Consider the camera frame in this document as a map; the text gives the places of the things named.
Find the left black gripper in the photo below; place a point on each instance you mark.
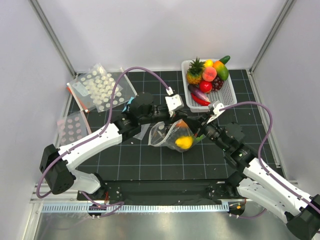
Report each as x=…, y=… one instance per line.
x=178, y=115

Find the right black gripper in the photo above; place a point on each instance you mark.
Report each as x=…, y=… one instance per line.
x=197, y=122

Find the orange red toy mango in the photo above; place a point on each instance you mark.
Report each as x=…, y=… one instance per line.
x=180, y=125

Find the yellow toy pear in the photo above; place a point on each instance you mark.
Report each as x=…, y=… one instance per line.
x=184, y=142

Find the white-dotted zip bag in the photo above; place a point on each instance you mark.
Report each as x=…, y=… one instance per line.
x=162, y=135

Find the orange green toy mango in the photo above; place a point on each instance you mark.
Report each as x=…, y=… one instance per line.
x=221, y=69

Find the green toy watermelon ball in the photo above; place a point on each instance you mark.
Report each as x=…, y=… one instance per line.
x=199, y=138

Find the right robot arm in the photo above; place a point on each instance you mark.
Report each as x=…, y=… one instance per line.
x=255, y=180

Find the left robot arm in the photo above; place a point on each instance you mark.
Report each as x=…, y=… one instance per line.
x=59, y=166

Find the white zipper clear bag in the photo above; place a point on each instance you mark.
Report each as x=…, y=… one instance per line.
x=125, y=90

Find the white-dotted bag stack top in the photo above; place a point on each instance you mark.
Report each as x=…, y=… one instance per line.
x=98, y=91

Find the red zipper clear bag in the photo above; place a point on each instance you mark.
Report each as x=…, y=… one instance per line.
x=77, y=92

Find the pink-dotted zip bag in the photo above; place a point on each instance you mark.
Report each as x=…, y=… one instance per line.
x=72, y=128

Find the red toy chili pepper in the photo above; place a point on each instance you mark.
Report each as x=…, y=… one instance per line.
x=199, y=101

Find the purple toy eggplant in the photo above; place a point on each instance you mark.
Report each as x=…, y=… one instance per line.
x=197, y=92

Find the red toy apple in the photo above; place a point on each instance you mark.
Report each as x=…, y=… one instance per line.
x=205, y=86

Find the white plastic basket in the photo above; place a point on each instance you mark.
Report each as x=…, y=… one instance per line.
x=226, y=95

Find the small purple grape bunch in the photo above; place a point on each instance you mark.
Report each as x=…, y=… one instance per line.
x=217, y=84

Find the toy pineapple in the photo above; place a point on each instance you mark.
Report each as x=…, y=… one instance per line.
x=195, y=71

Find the toy peach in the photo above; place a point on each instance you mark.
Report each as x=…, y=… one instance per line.
x=209, y=74

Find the toy lemon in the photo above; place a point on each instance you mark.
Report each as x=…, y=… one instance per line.
x=208, y=63

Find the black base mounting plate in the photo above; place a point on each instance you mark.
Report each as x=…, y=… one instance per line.
x=168, y=192

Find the toy green cucumber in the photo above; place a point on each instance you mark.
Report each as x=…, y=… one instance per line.
x=225, y=59

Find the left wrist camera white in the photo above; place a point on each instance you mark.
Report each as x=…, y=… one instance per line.
x=174, y=102

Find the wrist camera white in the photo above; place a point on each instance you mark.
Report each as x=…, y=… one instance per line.
x=174, y=102
x=215, y=110

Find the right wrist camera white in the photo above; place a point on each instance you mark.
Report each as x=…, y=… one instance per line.
x=215, y=110

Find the slotted cable duct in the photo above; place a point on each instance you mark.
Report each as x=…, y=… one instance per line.
x=85, y=207

